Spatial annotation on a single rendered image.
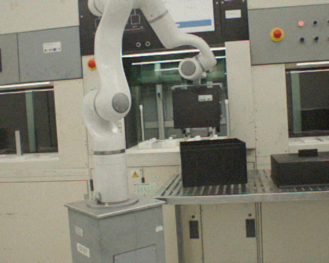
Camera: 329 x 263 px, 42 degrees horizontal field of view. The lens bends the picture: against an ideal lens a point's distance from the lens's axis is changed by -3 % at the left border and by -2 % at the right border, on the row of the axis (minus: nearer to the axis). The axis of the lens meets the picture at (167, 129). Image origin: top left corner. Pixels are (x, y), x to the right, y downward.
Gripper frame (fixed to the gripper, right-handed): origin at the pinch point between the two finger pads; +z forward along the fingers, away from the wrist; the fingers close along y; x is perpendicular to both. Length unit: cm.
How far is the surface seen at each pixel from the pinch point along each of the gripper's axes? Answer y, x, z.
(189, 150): -1.8, -33.7, -28.4
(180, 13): -7.7, 32.1, 15.0
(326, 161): 52, -39, -37
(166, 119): -33, -24, 105
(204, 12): 4.7, 31.7, 15.1
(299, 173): 41, -43, -38
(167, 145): -22, -37, 35
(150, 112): -45, -19, 105
